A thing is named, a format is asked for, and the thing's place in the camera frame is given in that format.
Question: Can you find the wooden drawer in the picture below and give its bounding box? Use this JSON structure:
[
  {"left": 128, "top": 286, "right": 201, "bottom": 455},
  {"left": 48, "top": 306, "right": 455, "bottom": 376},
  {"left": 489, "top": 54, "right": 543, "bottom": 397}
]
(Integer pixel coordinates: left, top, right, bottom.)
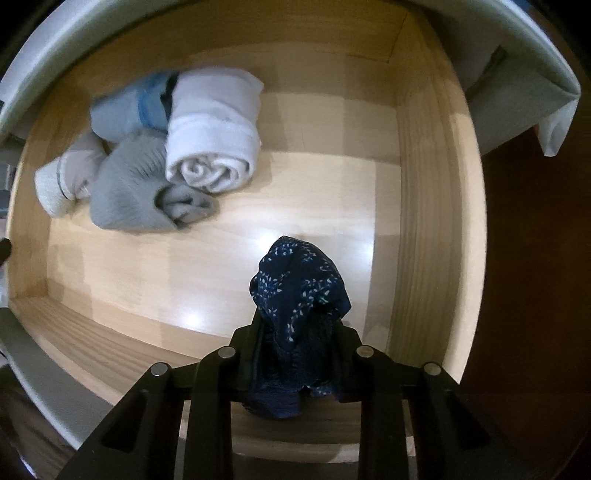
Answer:
[{"left": 0, "top": 7, "right": 488, "bottom": 464}]

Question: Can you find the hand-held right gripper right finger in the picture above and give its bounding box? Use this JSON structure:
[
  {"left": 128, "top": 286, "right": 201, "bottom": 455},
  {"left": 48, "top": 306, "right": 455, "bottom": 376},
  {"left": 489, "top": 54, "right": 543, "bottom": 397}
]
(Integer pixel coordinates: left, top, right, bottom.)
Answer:
[{"left": 330, "top": 319, "right": 532, "bottom": 480}]

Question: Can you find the beige and white rolled underwear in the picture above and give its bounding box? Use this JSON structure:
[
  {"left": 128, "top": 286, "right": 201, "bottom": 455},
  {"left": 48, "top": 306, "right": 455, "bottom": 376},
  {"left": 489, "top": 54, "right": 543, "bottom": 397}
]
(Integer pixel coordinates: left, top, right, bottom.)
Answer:
[{"left": 34, "top": 134, "right": 108, "bottom": 219}]

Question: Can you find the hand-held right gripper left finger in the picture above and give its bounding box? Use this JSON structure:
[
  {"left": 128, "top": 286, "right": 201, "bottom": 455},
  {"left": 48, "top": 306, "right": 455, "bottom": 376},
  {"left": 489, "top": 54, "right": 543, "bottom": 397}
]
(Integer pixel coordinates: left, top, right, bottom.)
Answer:
[{"left": 55, "top": 319, "right": 267, "bottom": 480}]

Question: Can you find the blue underwear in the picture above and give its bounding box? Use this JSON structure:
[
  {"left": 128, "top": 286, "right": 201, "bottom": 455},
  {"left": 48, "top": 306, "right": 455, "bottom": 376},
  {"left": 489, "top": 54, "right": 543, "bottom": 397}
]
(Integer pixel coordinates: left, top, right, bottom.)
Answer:
[{"left": 90, "top": 71, "right": 180, "bottom": 139}]

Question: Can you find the navy floral underwear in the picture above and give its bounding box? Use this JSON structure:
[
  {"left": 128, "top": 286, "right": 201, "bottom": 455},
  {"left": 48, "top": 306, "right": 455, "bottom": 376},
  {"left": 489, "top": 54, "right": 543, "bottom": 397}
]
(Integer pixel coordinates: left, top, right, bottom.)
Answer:
[{"left": 240, "top": 235, "right": 352, "bottom": 420}]

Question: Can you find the grey knit underwear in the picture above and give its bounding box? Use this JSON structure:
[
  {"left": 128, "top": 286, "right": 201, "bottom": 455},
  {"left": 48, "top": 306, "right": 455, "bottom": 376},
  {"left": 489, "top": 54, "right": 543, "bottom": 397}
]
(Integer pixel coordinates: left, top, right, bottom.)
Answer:
[{"left": 89, "top": 131, "right": 220, "bottom": 232}]

